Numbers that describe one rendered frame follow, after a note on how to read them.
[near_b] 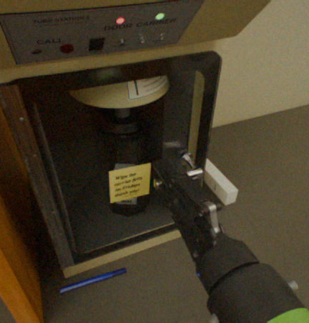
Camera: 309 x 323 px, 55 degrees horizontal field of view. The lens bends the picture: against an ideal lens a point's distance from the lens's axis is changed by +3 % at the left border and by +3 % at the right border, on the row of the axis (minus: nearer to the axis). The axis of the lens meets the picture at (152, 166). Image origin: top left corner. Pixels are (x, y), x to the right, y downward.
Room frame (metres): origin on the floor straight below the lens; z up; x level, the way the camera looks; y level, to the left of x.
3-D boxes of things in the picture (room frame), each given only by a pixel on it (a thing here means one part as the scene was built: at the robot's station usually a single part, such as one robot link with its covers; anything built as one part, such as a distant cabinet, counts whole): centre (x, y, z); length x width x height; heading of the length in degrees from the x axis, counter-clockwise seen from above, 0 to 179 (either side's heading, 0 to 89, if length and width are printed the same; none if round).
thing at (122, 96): (0.39, 0.04, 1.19); 0.30 x 0.01 x 0.40; 112
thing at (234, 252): (0.23, -0.09, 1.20); 0.09 x 0.07 x 0.08; 22
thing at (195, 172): (0.39, -0.04, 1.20); 0.10 x 0.05 x 0.03; 112
